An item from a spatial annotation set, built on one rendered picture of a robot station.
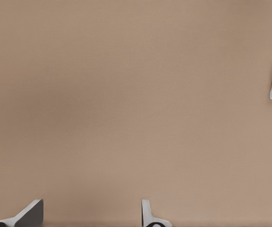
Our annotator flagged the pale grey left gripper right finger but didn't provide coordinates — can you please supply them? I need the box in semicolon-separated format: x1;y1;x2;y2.
141;199;172;227

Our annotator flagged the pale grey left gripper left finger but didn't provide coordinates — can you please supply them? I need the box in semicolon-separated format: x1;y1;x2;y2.
0;199;44;227

